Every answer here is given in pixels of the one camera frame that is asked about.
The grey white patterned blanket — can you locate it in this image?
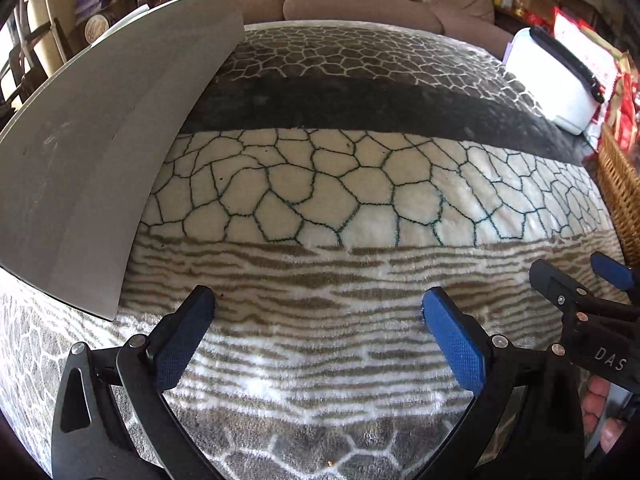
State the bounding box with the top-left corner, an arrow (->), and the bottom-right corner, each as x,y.
0,20 -> 631,480

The person's right hand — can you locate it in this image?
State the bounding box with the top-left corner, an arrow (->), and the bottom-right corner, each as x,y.
582,377 -> 631,453

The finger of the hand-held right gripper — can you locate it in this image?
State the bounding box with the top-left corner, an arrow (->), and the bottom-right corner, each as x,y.
590,251 -> 640,307
529,258 -> 592,318

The white storage box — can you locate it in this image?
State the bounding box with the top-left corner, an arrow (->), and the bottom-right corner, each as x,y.
0,0 -> 246,322

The wooden chair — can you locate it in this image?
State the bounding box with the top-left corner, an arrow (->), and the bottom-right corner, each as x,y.
0,0 -> 66,106

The brown sofa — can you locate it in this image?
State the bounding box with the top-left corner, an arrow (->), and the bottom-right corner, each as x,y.
200,0 -> 526,58

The wicker basket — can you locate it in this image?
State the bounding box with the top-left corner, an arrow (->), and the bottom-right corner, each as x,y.
595,122 -> 640,261

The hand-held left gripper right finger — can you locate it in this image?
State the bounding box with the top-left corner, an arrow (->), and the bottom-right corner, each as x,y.
415,286 -> 586,480

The tall red snack bag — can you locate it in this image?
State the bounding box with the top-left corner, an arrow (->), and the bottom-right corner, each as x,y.
605,50 -> 640,148

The round tin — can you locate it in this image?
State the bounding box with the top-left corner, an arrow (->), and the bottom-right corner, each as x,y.
84,12 -> 113,43

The white plastic case black trim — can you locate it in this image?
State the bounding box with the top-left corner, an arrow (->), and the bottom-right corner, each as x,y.
504,25 -> 608,135

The red and white snack bag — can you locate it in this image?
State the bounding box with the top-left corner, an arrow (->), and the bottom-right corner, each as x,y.
552,7 -> 621,126

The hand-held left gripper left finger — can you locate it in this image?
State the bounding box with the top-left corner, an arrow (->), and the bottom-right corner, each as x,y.
51,285 -> 221,480

